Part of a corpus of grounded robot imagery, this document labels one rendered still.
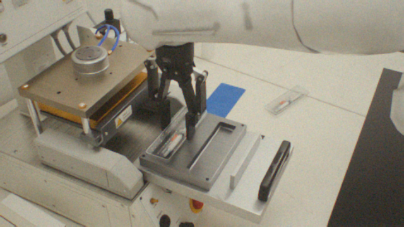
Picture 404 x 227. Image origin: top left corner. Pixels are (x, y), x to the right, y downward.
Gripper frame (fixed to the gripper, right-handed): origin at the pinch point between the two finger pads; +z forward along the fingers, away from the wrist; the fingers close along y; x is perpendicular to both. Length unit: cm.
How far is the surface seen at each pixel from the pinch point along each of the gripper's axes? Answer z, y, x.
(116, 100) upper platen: -2.6, -14.1, -2.7
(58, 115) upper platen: -0.1, -24.4, -10.5
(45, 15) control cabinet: -16.7, -34.5, 1.7
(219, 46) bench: 28, -26, 80
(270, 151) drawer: 6.3, 19.6, 6.5
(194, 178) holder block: 4.2, 9.2, -10.0
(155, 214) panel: 16.8, 1.1, -13.1
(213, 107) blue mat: 28, -11, 41
